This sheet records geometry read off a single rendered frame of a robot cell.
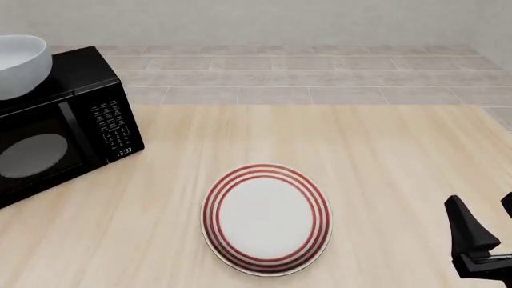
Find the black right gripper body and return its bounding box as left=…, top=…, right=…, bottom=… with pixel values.
left=450, top=247, right=512, bottom=283

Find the black microwave oven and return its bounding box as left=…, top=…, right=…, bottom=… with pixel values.
left=0, top=46, right=146, bottom=210

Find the white plate with red rings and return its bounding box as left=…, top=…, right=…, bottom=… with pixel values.
left=200, top=162, right=334, bottom=278

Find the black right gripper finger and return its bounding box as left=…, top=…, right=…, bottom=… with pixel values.
left=501, top=191, right=512, bottom=219
left=444, top=194, right=502, bottom=256

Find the white bowl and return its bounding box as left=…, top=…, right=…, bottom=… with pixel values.
left=0, top=34, right=54, bottom=101

